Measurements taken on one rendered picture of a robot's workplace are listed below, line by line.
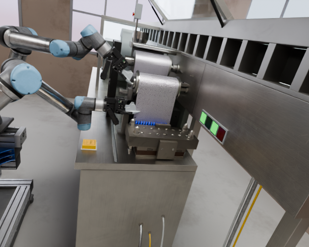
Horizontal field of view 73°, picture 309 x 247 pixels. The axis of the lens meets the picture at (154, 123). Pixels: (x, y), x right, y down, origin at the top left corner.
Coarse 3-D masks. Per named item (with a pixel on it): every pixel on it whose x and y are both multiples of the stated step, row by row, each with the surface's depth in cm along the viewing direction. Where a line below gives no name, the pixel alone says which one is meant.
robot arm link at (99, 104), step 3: (96, 99) 115; (99, 99) 115; (102, 99) 116; (96, 102) 114; (99, 102) 114; (102, 102) 115; (96, 105) 114; (99, 105) 114; (102, 105) 115; (96, 108) 115; (99, 108) 115; (102, 108) 115; (99, 111) 117; (102, 111) 118
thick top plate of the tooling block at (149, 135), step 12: (132, 132) 112; (144, 132) 115; (156, 132) 118; (168, 132) 121; (180, 132) 125; (132, 144) 110; (144, 144) 112; (156, 144) 114; (180, 144) 117; (192, 144) 119
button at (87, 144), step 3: (84, 141) 115; (87, 141) 116; (90, 141) 116; (93, 141) 117; (84, 144) 112; (87, 144) 113; (90, 144) 114; (93, 144) 114; (84, 147) 112; (87, 147) 112; (90, 147) 113; (93, 147) 113
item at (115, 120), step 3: (108, 108) 118; (108, 111) 118; (111, 111) 118; (111, 114) 119; (114, 114) 122; (111, 117) 120; (114, 117) 120; (114, 120) 121; (117, 120) 122; (114, 123) 121; (117, 123) 122
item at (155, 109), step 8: (144, 96) 121; (152, 96) 123; (160, 96) 124; (136, 104) 123; (144, 104) 124; (152, 104) 125; (160, 104) 126; (168, 104) 127; (144, 112) 126; (152, 112) 127; (160, 112) 128; (168, 112) 129; (136, 120) 127; (144, 120) 128; (152, 120) 129; (160, 120) 130; (168, 120) 132
